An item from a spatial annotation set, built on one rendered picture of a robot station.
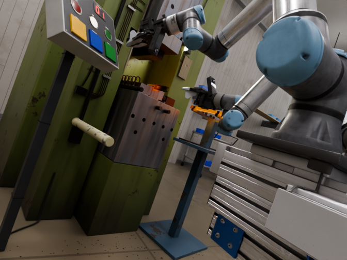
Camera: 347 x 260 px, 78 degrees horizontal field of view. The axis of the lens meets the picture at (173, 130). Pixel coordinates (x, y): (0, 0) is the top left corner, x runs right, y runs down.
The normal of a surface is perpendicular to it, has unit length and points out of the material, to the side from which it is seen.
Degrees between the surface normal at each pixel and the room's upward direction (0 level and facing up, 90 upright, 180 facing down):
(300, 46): 97
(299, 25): 97
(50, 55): 90
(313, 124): 72
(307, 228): 90
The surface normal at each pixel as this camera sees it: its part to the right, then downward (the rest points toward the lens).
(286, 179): -0.76, -0.28
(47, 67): 0.66, 0.23
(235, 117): -0.11, -0.04
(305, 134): -0.42, -0.47
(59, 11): -0.33, -0.12
